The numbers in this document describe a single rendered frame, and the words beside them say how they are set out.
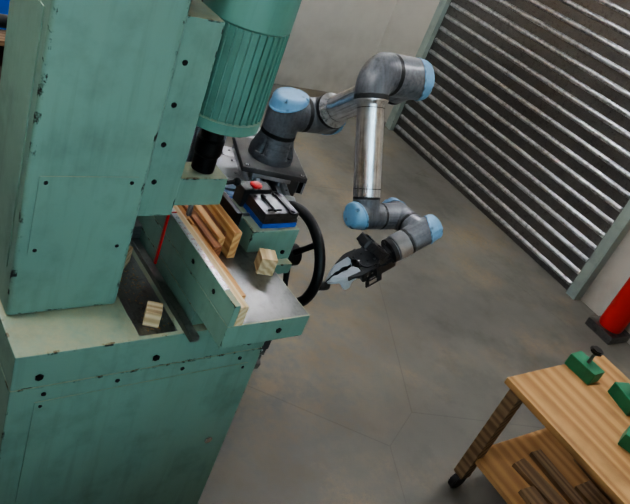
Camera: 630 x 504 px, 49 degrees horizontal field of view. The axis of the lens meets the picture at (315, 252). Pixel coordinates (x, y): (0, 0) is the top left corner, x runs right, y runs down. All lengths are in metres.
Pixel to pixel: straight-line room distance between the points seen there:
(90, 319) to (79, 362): 0.09
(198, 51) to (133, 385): 0.71
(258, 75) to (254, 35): 0.08
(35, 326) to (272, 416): 1.29
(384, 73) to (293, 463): 1.32
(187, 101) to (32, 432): 0.74
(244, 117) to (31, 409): 0.71
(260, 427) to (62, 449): 1.01
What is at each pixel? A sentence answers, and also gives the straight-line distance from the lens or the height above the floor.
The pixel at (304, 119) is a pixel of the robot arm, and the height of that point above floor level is 0.99.
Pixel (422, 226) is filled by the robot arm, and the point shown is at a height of 0.98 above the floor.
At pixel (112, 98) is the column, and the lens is 1.22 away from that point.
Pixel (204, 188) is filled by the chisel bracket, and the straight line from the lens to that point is 1.50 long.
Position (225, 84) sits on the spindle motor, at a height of 1.30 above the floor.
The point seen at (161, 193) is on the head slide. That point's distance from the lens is 1.42.
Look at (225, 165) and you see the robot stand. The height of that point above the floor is 0.73.
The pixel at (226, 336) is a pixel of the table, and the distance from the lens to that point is 1.39.
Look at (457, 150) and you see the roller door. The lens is 5.02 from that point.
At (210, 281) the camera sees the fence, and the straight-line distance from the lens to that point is 1.42.
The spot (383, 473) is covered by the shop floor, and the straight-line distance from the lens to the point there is 2.56.
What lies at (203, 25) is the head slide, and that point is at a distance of 1.28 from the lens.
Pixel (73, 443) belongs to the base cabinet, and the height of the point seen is 0.51.
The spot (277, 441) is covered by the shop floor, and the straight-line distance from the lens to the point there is 2.47.
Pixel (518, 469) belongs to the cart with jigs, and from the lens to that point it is 2.61.
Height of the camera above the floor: 1.76
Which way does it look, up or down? 30 degrees down
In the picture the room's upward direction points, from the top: 23 degrees clockwise
